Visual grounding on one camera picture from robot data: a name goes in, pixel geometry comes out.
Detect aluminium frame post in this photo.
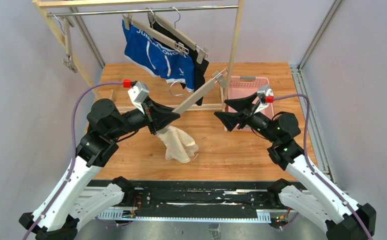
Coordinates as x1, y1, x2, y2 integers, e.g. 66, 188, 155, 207
297, 0, 344, 71

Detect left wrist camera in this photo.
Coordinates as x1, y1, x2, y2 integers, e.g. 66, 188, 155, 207
127, 81, 150, 114

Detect wooden clothes rack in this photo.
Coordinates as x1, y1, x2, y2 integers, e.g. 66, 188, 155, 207
32, 0, 245, 114

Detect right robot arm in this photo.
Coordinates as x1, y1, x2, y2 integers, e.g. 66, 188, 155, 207
215, 93, 377, 240

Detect hanger holding black underwear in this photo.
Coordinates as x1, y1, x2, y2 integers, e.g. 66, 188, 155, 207
148, 7, 208, 65

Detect blue underwear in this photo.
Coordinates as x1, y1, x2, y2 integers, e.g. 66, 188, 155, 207
122, 21, 195, 92

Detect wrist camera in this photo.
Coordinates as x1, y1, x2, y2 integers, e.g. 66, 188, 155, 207
127, 81, 150, 114
252, 84, 274, 114

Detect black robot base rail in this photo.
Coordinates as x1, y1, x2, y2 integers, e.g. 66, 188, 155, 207
90, 179, 300, 229

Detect beige underwear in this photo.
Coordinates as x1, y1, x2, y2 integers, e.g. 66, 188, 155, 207
156, 125, 199, 163

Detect black underwear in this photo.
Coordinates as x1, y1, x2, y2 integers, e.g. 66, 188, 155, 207
148, 16, 210, 107

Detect hanger holding blue underwear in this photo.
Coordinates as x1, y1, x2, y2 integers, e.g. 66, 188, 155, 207
122, 13, 189, 55

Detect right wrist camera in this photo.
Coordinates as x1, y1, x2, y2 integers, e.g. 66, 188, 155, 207
252, 84, 274, 114

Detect empty hanger on rack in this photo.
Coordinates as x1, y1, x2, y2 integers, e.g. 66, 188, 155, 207
53, 14, 78, 73

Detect pink plastic basket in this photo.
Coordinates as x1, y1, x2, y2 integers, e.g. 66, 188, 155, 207
228, 76, 275, 132

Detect beige clip hanger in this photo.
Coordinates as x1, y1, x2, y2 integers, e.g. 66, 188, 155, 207
172, 68, 228, 115

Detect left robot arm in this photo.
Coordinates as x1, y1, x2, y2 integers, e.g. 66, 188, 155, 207
19, 98, 180, 240

